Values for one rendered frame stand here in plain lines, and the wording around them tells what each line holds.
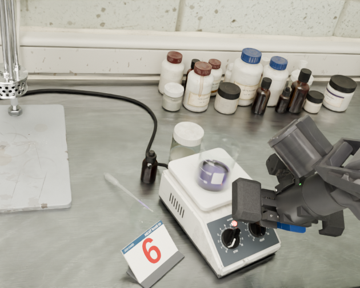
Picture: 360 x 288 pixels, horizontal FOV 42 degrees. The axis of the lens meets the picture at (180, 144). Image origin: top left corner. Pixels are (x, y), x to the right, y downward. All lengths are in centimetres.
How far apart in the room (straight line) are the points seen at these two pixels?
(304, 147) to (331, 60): 76
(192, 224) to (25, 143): 38
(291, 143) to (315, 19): 74
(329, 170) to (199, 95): 54
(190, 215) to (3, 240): 30
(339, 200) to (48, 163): 53
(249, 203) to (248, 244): 13
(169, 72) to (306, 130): 55
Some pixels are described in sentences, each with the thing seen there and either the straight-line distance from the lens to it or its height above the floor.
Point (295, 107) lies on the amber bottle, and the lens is 118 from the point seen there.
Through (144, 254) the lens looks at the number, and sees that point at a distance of 75.
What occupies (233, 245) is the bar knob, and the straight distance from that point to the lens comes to 74.
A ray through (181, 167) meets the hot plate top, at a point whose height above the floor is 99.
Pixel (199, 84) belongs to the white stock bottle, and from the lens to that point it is 105.
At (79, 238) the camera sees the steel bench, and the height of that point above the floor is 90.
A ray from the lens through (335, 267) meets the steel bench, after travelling 86.
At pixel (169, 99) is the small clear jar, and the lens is 106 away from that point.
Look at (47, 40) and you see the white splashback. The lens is 111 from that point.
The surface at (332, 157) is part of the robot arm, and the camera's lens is 60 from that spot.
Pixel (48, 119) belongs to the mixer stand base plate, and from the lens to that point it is 101.
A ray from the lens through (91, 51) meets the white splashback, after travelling 112.
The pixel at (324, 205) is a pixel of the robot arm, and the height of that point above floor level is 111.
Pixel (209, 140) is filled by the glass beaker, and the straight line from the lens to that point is 76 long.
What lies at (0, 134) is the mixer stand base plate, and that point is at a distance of 98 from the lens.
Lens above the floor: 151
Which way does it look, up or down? 38 degrees down
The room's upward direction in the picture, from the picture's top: 11 degrees clockwise
